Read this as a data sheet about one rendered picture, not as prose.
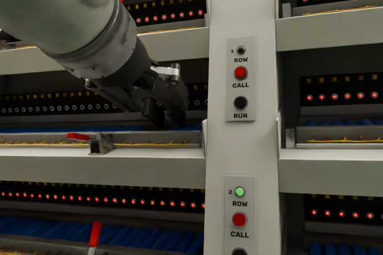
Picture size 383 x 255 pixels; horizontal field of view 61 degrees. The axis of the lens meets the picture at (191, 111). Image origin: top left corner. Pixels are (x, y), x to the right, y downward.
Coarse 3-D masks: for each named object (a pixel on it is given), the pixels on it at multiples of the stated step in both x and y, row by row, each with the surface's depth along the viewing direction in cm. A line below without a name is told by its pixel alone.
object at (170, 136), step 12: (60, 132) 60; (72, 132) 59; (84, 132) 58; (96, 132) 57; (108, 132) 56; (120, 132) 56; (132, 132) 55; (144, 132) 54; (156, 132) 53; (168, 132) 52; (180, 132) 52; (192, 132) 51; (12, 144) 60; (24, 144) 59; (36, 144) 58; (48, 144) 57; (72, 144) 56; (84, 144) 55; (120, 144) 53; (132, 144) 52; (144, 144) 52; (156, 144) 51; (168, 144) 50; (180, 144) 50
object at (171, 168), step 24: (0, 120) 80; (24, 120) 78; (48, 120) 75; (72, 120) 73; (96, 120) 72; (0, 168) 56; (24, 168) 55; (48, 168) 53; (72, 168) 52; (96, 168) 50; (120, 168) 49; (144, 168) 48; (168, 168) 47; (192, 168) 46
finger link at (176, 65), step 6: (174, 66) 40; (174, 78) 40; (180, 78) 44; (168, 84) 41; (174, 84) 41; (180, 84) 44; (174, 90) 42; (180, 90) 44; (186, 90) 47; (174, 96) 44; (180, 96) 44; (186, 96) 47; (180, 102) 46; (186, 102) 47; (180, 108) 48; (186, 108) 48
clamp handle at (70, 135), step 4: (68, 136) 46; (72, 136) 45; (76, 136) 46; (80, 136) 47; (84, 136) 48; (88, 136) 48; (96, 136) 52; (100, 136) 52; (80, 140) 48; (84, 140) 48; (88, 140) 48; (92, 140) 50; (96, 140) 50
